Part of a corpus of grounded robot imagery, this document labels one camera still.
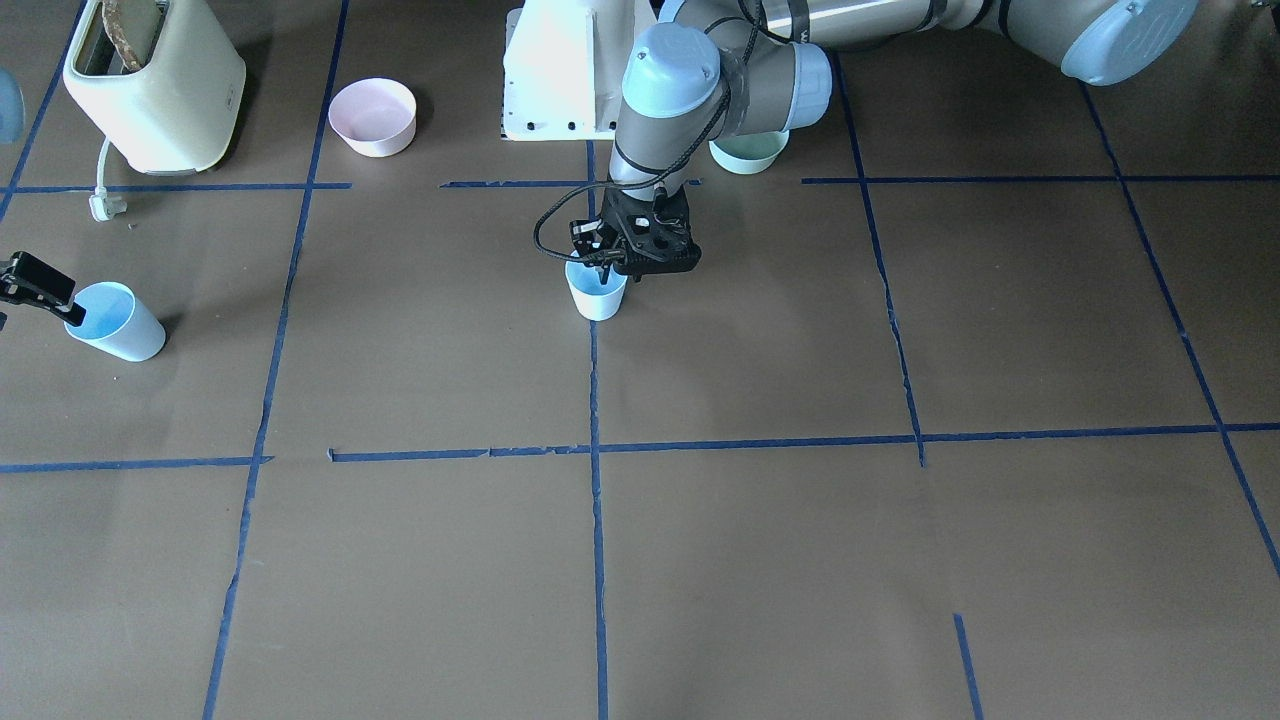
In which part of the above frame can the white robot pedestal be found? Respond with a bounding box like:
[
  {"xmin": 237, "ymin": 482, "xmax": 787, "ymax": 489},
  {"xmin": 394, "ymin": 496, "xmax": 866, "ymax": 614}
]
[{"xmin": 502, "ymin": 1, "xmax": 657, "ymax": 142}]

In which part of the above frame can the cream toaster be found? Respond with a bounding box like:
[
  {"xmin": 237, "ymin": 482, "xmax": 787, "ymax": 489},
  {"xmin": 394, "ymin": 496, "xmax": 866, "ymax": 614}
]
[{"xmin": 61, "ymin": 1, "xmax": 246, "ymax": 176}]

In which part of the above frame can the pink bowl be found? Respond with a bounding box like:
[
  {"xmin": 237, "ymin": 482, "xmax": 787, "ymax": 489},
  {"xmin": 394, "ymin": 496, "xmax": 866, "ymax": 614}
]
[{"xmin": 326, "ymin": 77, "xmax": 419, "ymax": 158}]

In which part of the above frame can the toast slice in toaster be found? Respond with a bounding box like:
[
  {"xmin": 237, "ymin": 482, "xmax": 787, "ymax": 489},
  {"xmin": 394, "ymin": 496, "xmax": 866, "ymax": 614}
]
[{"xmin": 100, "ymin": 0, "xmax": 165, "ymax": 73}]

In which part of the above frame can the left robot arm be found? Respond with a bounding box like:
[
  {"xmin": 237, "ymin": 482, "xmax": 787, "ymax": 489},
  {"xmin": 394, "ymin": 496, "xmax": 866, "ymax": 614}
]
[{"xmin": 566, "ymin": 1, "xmax": 1197, "ymax": 278}]

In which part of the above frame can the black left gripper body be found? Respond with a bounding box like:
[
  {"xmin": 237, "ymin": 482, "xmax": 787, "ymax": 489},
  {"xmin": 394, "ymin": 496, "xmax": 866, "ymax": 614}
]
[{"xmin": 570, "ymin": 186, "xmax": 701, "ymax": 277}]

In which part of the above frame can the white toaster power cable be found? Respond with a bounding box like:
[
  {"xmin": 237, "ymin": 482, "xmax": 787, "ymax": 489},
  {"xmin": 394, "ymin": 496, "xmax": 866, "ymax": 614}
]
[{"xmin": 88, "ymin": 137, "xmax": 129, "ymax": 223}]

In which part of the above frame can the blue cup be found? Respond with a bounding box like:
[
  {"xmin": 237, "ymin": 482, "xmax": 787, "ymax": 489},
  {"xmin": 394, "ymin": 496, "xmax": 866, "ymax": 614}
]
[
  {"xmin": 564, "ymin": 263, "xmax": 628, "ymax": 322},
  {"xmin": 64, "ymin": 282, "xmax": 166, "ymax": 363}
]

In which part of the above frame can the green bowl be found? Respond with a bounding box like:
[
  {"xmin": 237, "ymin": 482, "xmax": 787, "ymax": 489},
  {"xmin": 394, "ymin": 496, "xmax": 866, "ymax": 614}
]
[{"xmin": 709, "ymin": 131, "xmax": 790, "ymax": 176}]

